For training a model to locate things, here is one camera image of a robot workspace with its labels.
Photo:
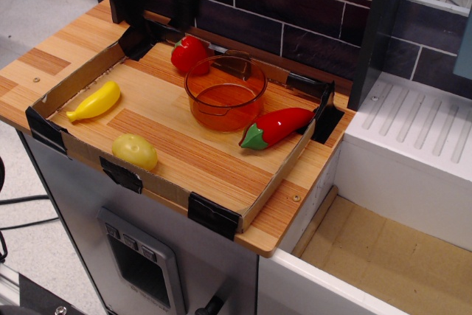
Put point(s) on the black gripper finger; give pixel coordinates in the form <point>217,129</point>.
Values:
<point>132,11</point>
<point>184,13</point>

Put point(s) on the cardboard fence with black tape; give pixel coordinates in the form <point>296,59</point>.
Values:
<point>200,171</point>

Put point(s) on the transparent orange plastic pot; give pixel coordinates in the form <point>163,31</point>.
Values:
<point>225,92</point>

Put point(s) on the yellow plastic banana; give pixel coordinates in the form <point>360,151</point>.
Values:
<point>97,103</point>

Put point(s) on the dark grey vertical post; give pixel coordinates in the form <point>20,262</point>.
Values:
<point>377,35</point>

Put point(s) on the red toy chili pepper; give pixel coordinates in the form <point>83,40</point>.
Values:
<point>270,128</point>

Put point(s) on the white toy sink unit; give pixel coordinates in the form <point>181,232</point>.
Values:
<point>387,229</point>

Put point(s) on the grey toy dishwasher panel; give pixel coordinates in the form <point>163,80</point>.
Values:
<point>145,264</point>

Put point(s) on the yellow toy potato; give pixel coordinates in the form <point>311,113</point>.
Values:
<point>136,150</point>

